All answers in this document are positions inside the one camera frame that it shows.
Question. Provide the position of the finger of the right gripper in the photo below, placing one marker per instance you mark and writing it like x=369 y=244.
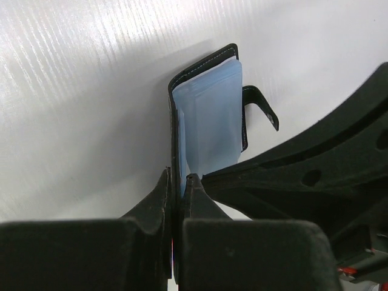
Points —
x=333 y=174

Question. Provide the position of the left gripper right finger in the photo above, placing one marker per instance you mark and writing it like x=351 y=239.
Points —
x=215 y=252

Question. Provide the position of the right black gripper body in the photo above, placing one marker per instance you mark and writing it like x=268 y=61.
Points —
x=358 y=236

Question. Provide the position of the black leather card holder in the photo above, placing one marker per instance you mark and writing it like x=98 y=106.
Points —
x=207 y=112

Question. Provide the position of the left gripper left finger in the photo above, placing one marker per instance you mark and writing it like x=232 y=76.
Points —
x=132 y=252

